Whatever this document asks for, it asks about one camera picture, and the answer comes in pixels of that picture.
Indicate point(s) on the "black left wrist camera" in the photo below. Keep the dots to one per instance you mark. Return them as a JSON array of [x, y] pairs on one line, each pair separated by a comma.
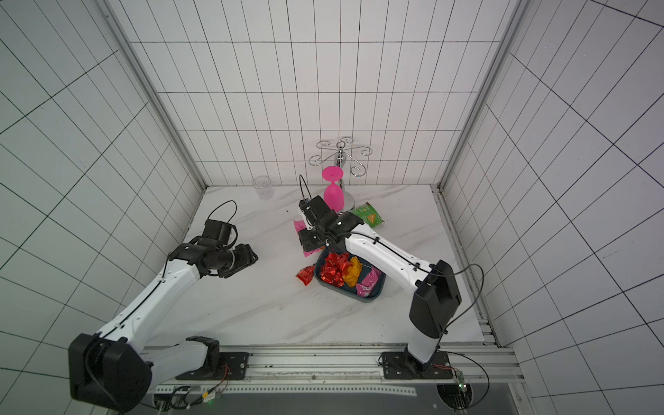
[[219, 234]]

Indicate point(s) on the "green chips bag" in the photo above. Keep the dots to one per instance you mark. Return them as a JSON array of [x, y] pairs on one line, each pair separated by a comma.
[[368, 214]]

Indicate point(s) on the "teal storage box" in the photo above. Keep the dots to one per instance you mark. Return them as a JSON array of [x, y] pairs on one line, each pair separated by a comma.
[[345, 290]]

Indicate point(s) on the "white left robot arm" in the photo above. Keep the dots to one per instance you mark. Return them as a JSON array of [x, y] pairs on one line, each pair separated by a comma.
[[111, 367]]

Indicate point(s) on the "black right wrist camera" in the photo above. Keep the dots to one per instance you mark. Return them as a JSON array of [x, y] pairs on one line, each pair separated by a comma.
[[313, 210]]

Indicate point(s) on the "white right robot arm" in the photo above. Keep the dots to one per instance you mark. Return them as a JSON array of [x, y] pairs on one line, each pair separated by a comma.
[[433, 287]]

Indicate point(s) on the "electronics board with wires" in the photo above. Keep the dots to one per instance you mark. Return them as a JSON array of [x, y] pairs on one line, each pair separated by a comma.
[[179, 398]]

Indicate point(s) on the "pink wine glass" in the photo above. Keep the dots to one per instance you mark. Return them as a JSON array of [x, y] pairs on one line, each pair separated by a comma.
[[333, 194]]

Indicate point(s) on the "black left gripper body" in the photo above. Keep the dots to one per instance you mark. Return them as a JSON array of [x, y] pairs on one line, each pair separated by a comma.
[[233, 261]]

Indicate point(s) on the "clear glass cup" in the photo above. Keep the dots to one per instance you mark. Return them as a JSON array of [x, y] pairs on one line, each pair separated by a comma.
[[263, 187]]

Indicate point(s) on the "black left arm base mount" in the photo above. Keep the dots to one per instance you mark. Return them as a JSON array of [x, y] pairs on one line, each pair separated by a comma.
[[216, 362]]

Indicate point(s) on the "yellow tea bag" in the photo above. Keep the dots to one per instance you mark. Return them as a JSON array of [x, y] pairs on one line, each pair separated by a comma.
[[352, 272]]

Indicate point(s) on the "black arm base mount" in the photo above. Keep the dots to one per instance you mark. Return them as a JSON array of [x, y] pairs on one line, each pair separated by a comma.
[[403, 366]]

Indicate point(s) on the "red tea bag lone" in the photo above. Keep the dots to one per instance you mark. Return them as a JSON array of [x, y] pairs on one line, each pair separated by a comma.
[[332, 275]]

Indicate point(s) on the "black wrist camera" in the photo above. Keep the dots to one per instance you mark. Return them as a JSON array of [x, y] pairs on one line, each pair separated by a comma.
[[313, 210], [219, 234]]

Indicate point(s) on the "aluminium rail frame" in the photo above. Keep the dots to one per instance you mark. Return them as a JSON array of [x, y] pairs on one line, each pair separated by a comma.
[[354, 369]]

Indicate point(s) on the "red tea bag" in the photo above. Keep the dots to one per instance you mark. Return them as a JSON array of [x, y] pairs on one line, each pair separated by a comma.
[[306, 275], [337, 262]]

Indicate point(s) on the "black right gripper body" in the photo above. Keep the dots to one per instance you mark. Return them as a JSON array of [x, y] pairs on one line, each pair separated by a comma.
[[310, 239]]

